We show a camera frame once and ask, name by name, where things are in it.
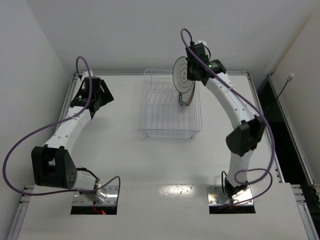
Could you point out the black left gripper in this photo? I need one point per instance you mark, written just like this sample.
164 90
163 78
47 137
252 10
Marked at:
83 102

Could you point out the orange sunburst plate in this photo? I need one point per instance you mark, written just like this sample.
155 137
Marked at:
191 97

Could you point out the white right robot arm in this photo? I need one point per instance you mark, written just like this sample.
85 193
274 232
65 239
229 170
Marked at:
248 128

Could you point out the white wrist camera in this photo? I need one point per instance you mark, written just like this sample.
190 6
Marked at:
87 74
201 42

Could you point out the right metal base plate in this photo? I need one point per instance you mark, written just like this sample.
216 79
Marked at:
216 197

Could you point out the white plate with flower emblem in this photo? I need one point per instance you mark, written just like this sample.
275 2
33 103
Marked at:
179 75

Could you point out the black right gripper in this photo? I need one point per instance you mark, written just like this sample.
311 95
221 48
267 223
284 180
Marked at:
191 74

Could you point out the green rimmed white plate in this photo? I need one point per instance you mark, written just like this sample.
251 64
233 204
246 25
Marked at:
184 99

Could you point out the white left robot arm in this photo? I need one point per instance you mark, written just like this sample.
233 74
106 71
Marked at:
52 163

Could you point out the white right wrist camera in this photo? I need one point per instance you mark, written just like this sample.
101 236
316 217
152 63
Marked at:
201 42

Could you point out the white wire dish rack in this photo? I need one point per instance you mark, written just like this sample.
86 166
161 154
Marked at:
161 114

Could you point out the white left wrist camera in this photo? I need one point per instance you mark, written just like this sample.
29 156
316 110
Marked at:
87 74

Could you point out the metal base plate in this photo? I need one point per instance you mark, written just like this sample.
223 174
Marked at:
216 197
107 196

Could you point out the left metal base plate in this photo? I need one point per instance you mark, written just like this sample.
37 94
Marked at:
107 196

